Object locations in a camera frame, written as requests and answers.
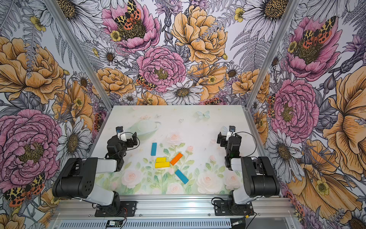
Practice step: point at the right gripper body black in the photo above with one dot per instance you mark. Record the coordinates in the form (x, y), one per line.
(223, 142)

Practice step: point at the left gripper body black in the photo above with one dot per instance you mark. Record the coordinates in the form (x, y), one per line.
(129, 143)

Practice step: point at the teal block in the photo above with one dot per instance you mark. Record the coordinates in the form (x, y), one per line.
(153, 149)
(181, 176)

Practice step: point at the small yellow block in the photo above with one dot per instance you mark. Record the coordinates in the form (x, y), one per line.
(160, 159)

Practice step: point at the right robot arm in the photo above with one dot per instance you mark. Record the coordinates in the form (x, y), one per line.
(259, 179)

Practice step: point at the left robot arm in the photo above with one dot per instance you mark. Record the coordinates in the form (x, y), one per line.
(77, 178)

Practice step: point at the long yellow block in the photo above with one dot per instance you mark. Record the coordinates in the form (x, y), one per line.
(160, 165)

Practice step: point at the orange block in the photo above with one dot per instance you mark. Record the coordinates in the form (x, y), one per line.
(176, 159)

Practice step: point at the small green circuit board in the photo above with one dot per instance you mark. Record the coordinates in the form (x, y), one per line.
(114, 224)

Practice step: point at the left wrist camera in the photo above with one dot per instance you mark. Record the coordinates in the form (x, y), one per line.
(119, 130)

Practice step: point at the left aluminium corner post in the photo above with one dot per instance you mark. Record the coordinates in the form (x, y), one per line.
(70, 37)

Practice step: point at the aluminium corner post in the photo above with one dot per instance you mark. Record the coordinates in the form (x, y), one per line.
(278, 37)
(70, 37)

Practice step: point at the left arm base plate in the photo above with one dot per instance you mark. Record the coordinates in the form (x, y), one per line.
(124, 209)

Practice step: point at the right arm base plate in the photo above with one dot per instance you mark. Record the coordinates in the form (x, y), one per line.
(229, 208)

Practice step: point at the aluminium front rail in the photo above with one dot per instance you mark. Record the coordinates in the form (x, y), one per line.
(174, 207)

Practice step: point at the white vented cable duct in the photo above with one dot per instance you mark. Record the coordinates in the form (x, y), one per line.
(149, 224)

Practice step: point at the right aluminium corner post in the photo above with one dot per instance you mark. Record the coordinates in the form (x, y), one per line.
(278, 37)

